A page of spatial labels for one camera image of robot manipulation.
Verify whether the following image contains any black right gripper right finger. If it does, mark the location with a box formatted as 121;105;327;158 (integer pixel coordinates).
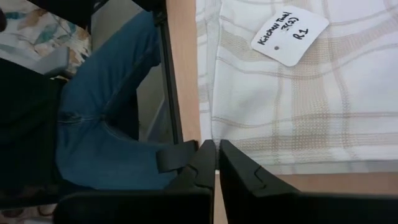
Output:
219;139;398;224

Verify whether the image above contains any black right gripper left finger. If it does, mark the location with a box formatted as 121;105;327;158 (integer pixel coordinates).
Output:
54;139;217;224

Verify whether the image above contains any white plaid kitchen towel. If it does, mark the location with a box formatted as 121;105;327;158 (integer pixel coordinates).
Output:
195;0;398;175

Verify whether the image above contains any person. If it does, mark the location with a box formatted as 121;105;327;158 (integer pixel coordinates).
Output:
0;9;187;203

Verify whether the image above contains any white handwritten label tag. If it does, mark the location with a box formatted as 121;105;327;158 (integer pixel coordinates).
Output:
251;5;330;68

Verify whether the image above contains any floral patterned fabric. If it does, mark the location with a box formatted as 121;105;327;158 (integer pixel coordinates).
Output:
0;0;93;78

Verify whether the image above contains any black aluminium table frame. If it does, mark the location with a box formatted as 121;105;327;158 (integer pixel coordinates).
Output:
152;0;200;174

